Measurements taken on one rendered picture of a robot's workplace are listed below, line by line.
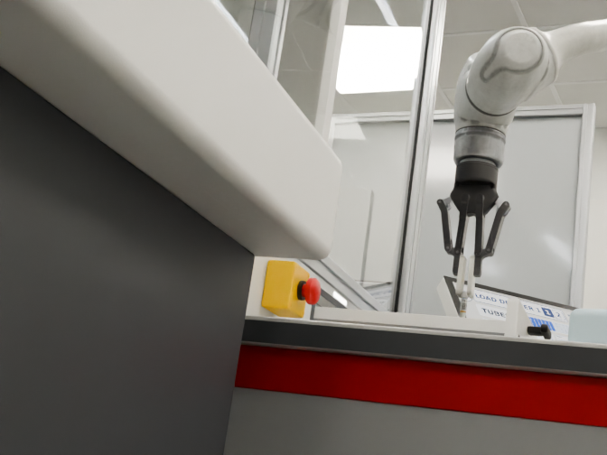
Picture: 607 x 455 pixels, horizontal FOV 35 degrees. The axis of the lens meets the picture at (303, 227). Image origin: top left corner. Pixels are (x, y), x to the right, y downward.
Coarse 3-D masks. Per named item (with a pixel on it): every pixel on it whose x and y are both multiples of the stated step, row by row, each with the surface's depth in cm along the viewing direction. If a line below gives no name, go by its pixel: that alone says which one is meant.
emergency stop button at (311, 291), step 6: (306, 282) 141; (312, 282) 141; (318, 282) 142; (306, 288) 140; (312, 288) 140; (318, 288) 142; (306, 294) 140; (312, 294) 140; (318, 294) 142; (306, 300) 141; (312, 300) 141; (318, 300) 142
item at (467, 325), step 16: (320, 320) 162; (336, 320) 161; (352, 320) 160; (368, 320) 159; (384, 320) 158; (400, 320) 158; (416, 320) 157; (432, 320) 156; (448, 320) 155; (464, 320) 154; (480, 320) 153; (496, 320) 153
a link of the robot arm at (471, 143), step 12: (456, 132) 173; (468, 132) 170; (480, 132) 169; (492, 132) 169; (456, 144) 172; (468, 144) 169; (480, 144) 168; (492, 144) 169; (504, 144) 172; (456, 156) 171; (468, 156) 169; (480, 156) 169; (492, 156) 168
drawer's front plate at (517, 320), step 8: (512, 304) 151; (520, 304) 153; (512, 312) 150; (520, 312) 153; (512, 320) 150; (520, 320) 154; (528, 320) 164; (512, 328) 150; (520, 328) 154; (512, 336) 149; (520, 336) 155; (528, 336) 165; (536, 336) 175
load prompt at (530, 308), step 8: (480, 296) 256; (488, 296) 258; (496, 296) 260; (504, 296) 261; (496, 304) 256; (504, 304) 258; (528, 304) 263; (536, 304) 265; (528, 312) 260; (536, 312) 261; (544, 312) 263; (552, 312) 265; (560, 312) 266; (560, 320) 263
